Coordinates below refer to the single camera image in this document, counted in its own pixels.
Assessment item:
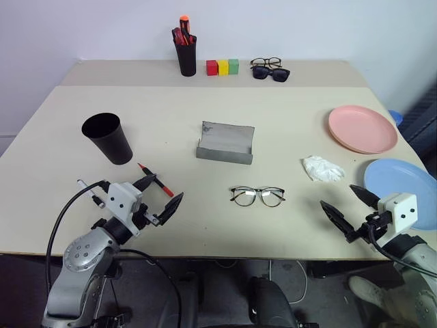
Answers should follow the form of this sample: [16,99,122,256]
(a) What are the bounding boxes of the red handled screwdriver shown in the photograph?
[171,27,187,46]

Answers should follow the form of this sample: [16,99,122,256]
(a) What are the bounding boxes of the white floor cable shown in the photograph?
[268,260,309,303]

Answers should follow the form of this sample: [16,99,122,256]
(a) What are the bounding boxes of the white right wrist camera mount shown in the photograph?
[376,193,419,237]

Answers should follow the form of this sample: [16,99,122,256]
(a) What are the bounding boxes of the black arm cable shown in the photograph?
[46,180,182,328]
[367,221,437,278]

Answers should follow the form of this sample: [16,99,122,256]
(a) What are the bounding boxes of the dark rounded shape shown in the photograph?
[250,275,298,328]

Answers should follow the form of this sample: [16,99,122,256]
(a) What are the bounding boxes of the blue round plate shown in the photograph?
[363,158,437,232]

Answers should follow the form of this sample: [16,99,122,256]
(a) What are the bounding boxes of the dark frame clear glasses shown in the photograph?
[250,57,283,69]

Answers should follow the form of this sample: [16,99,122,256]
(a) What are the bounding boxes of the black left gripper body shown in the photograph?
[130,201,162,229]

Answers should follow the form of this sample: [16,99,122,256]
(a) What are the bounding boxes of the black plastic cup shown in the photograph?
[81,112,134,167]

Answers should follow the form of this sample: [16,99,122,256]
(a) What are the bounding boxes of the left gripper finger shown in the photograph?
[158,191,185,226]
[132,174,159,192]

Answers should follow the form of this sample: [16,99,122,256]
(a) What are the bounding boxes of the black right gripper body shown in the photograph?
[350,210,393,245]

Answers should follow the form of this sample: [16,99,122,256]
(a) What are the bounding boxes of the white tissue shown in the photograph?
[300,155,346,182]

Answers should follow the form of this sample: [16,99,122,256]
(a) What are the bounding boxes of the silver black pen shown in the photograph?
[76,179,105,208]

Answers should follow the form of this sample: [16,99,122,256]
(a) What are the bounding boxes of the dark ribbed panel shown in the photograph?
[397,81,437,165]

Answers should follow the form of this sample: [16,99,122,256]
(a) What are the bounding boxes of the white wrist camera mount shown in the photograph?
[376,193,419,237]
[106,182,144,236]

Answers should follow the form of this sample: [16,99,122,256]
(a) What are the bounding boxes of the black tool holder cup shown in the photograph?
[175,39,198,77]

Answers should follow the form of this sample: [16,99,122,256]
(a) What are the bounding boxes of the grey glasses case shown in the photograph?
[195,120,256,165]

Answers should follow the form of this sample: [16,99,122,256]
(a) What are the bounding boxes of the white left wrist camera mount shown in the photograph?
[106,182,144,236]

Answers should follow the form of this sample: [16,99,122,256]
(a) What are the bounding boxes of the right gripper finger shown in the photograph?
[349,184,381,210]
[320,200,358,243]

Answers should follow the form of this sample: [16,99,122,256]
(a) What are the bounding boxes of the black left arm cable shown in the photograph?
[46,180,182,328]

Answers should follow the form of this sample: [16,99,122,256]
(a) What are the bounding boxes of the blue plastic container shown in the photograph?
[388,109,405,128]

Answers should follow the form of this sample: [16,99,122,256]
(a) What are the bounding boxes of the tortoise frame clear glasses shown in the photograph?
[229,186,287,208]

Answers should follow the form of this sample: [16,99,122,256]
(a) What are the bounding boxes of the black sunglasses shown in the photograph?
[251,66,292,83]

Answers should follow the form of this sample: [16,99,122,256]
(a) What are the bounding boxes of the red black marker pen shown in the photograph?
[137,163,174,197]

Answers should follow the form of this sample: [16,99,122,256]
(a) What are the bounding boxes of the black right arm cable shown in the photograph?
[367,221,437,278]

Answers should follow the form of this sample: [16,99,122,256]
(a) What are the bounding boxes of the pink round plate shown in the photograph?
[328,105,399,154]

